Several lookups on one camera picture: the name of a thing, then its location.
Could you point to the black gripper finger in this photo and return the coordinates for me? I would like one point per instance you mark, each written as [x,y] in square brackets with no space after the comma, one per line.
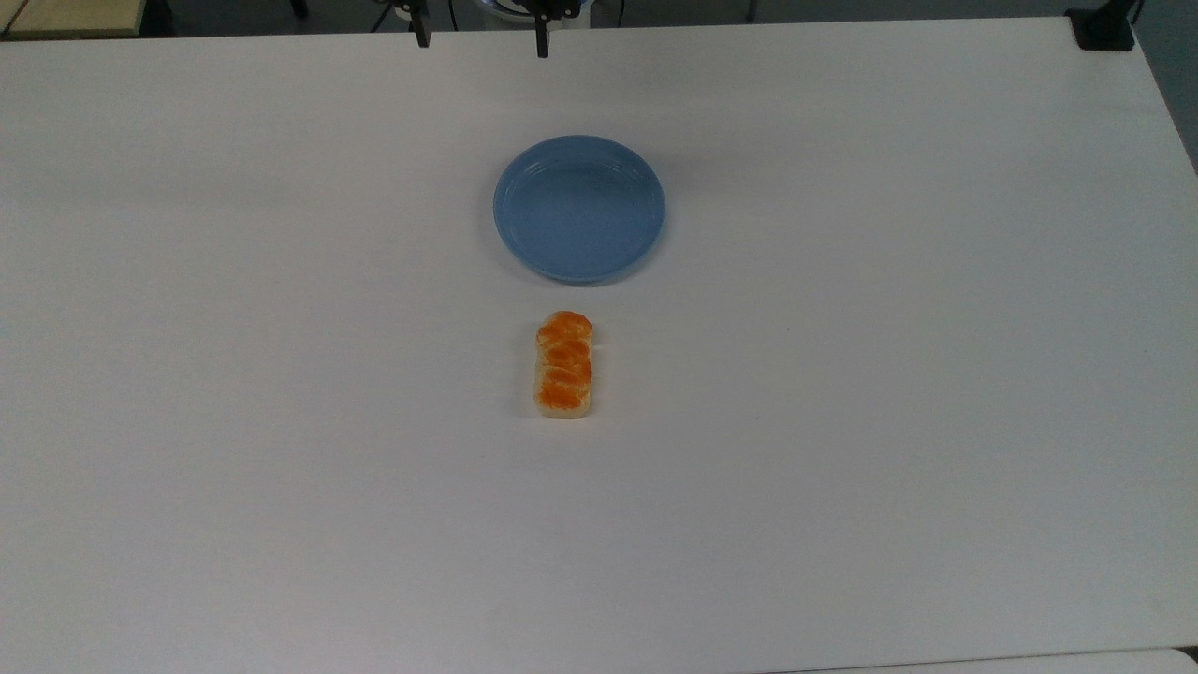
[420,28]
[542,37]

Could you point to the orange glazed bread loaf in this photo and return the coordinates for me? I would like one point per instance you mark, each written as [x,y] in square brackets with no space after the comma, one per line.
[563,367]

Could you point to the blue round plate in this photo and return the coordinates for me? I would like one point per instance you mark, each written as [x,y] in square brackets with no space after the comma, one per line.
[578,211]

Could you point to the wooden table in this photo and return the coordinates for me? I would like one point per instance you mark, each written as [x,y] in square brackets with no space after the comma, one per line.
[70,14]

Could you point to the white adjacent table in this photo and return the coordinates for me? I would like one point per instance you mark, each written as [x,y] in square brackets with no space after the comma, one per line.
[1029,663]

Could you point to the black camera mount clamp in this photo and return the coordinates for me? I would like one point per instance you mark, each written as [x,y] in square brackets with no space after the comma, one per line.
[1104,33]

